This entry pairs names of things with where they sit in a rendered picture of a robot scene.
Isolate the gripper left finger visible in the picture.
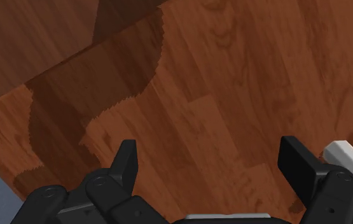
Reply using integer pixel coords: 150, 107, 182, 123
10, 139, 169, 224

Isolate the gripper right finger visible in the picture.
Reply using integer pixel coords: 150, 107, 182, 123
277, 136, 353, 224

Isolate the white rectangular object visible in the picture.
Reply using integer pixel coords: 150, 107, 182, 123
322, 140, 353, 186

